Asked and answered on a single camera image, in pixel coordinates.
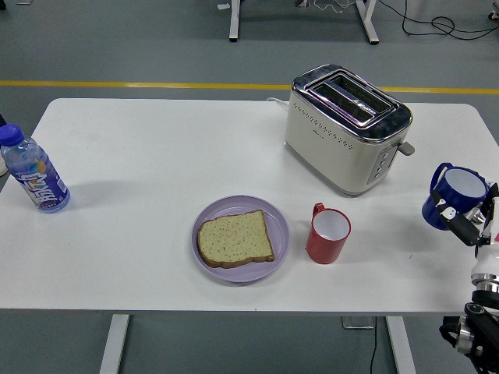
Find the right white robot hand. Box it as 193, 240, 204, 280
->
434, 182, 499, 278

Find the blue enamel cup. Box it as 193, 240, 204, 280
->
421, 162, 490, 231

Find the red enamel cup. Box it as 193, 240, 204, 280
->
306, 202, 352, 265

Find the white background desk leg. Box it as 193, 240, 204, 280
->
355, 0, 380, 45
228, 0, 242, 43

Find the brown bread slice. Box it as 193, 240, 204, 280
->
196, 210, 276, 270

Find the white table leg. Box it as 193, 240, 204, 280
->
385, 316, 417, 374
98, 313, 131, 374

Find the grey floor socket plate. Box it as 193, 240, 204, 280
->
342, 316, 375, 330

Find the cream chrome toaster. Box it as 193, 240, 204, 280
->
284, 63, 416, 198

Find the purple round plate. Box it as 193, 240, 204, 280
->
190, 195, 292, 284

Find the yellow floor tape line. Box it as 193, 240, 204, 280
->
0, 79, 499, 96

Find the blue-capped water bottle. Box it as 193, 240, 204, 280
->
0, 123, 72, 214

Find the black cable under table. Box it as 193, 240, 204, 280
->
369, 317, 379, 374

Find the black floor cable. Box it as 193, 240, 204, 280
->
380, 0, 499, 40

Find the thin white floor cable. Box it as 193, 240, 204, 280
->
313, 0, 352, 12

